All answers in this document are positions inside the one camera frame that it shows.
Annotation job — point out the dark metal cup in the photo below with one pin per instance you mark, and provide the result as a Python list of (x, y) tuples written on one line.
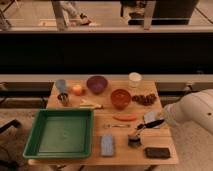
[(63, 99)]

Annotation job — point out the bunch of dark grapes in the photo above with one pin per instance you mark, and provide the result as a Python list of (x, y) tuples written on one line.
[(145, 100)]

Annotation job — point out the yellow banana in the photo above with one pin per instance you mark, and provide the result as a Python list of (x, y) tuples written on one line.
[(90, 104)]

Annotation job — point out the blue sponge near tray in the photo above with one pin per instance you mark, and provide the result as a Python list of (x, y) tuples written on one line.
[(107, 145)]

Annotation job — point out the blue plastic cup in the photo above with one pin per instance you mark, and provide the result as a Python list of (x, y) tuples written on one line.
[(61, 85)]

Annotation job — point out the orange carrot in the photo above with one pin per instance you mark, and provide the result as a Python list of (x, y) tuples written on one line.
[(125, 118)]

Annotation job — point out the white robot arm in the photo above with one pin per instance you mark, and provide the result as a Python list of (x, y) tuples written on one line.
[(197, 107)]

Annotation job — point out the red bowl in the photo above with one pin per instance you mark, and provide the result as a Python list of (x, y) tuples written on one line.
[(120, 98)]

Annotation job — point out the black handled brush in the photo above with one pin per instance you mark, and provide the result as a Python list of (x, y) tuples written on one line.
[(134, 139)]

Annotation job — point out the purple bowl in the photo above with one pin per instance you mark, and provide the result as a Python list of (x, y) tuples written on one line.
[(97, 84)]

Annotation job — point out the red yellow apple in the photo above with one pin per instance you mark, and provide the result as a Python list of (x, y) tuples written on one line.
[(77, 89)]

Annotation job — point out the green plastic tray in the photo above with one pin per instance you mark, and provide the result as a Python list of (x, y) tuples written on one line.
[(60, 134)]

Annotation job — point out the wooden table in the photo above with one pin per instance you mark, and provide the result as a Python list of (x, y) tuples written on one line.
[(124, 155)]

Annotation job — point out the black rectangular sponge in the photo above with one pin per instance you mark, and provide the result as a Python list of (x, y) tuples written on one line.
[(157, 153)]

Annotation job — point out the white paper cup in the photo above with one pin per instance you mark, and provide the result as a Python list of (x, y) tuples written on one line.
[(134, 79)]

